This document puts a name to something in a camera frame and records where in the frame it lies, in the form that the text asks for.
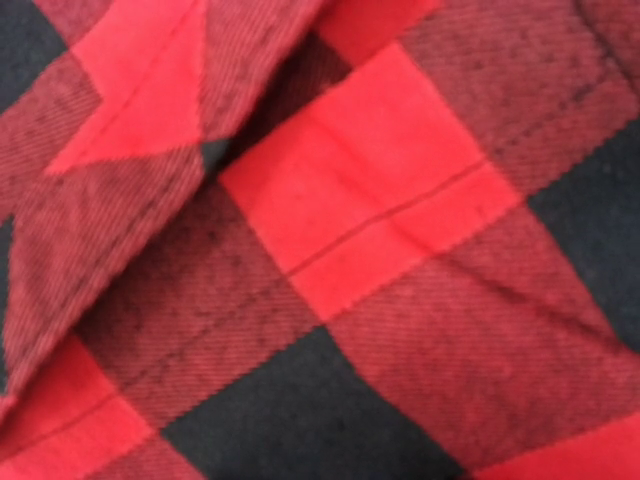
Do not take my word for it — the red black plaid shirt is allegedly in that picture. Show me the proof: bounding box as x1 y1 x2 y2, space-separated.
1 1 639 479

